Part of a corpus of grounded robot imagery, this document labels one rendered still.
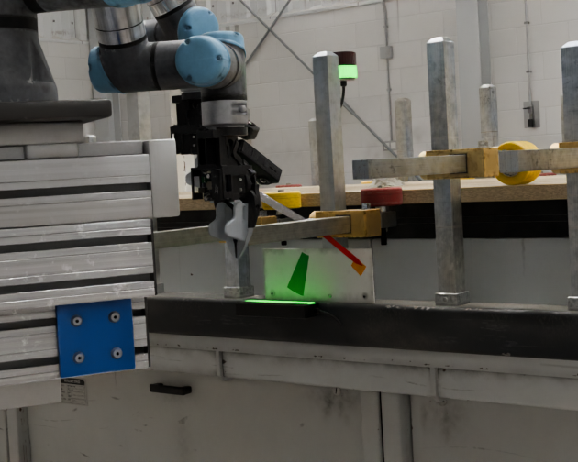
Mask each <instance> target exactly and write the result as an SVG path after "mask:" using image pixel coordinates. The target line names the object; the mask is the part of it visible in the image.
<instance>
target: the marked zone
mask: <svg viewBox="0 0 578 462"><path fill-rule="evenodd" d="M308 259H309V256H308V255H307V254H305V253H303V252H302V253H301V256H300V258H299V260H298V262H297V264H296V266H295V270H294V272H293V275H292V277H291V279H290V281H289V283H288V286H287V288H289V289H290V290H291V291H293V292H296V293H298V294H300V295H302V296H304V290H305V284H306V272H307V265H308Z"/></svg>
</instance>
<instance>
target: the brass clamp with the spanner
mask: <svg viewBox="0 0 578 462"><path fill-rule="evenodd" d="M333 216H349V217H350V232H349V233H343V234H336V235H330V236H331V237H377V236H380V235H381V234H382V231H381V214H380V209H371V210H361V209H350V210H338V211H314V212H313V213H311V215H310V216H309V218H315V219H317V218H325V217H333Z"/></svg>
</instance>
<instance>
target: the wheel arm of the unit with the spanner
mask: <svg viewBox="0 0 578 462"><path fill-rule="evenodd" d="M380 214H381V228H386V232H387V231H388V227H393V226H397V224H396V211H389V212H380ZM349 232H350V217H349V216H333V217H325V218H317V219H308V220H300V221H292V222H283V223H275V224H267V225H256V226H255V227H254V228H253V232H252V235H251V238H250V241H249V244H248V246H251V245H259V244H266V243H272V242H280V241H287V240H294V239H301V238H309V237H322V236H329V235H336V234H343V233H349Z"/></svg>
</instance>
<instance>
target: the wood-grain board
mask: <svg viewBox="0 0 578 462"><path fill-rule="evenodd" d="M370 185H371V183H366V184H345V193H346V206H348V205H361V189H367V188H368V187H369V186H370ZM386 187H402V193H403V204H433V203H434V191H433V181H408V182H405V186H402V185H400V186H386ZM278 190H284V191H285V192H290V191H299V192H300V193H301V207H317V206H320V193H319V186H304V187H283V188H261V189H259V191H260V192H262V193H273V192H278ZM565 199H567V182H566V175H553V176H539V177H538V178H537V179H536V180H535V181H533V182H531V183H527V184H519V185H506V184H503V183H501V182H500V181H499V180H498V179H497V178H491V179H469V180H461V202H462V203H472V202H503V201H534V200H565ZM179 205H180V211H193V210H216V208H215V206H214V203H210V201H205V200H204V194H203V199H198V200H192V192H179Z"/></svg>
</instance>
